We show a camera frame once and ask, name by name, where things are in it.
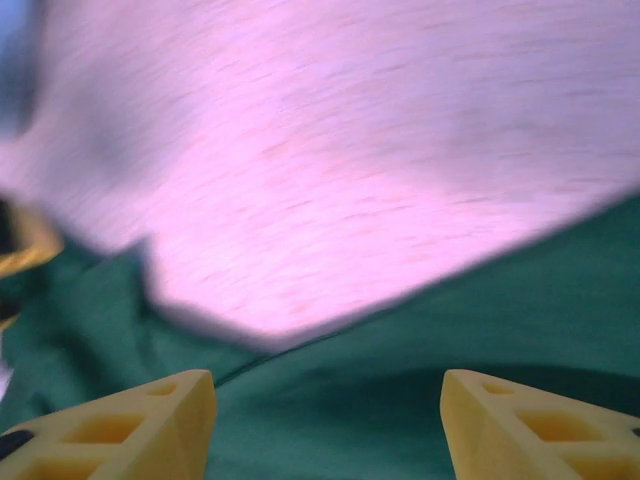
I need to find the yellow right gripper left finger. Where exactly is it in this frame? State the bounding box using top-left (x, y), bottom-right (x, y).
top-left (0, 369), bottom-right (218, 480)

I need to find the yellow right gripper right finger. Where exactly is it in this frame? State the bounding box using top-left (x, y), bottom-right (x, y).
top-left (440, 368), bottom-right (640, 480)

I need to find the dark green t-shirt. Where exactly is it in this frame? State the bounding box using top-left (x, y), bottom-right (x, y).
top-left (0, 192), bottom-right (640, 480)

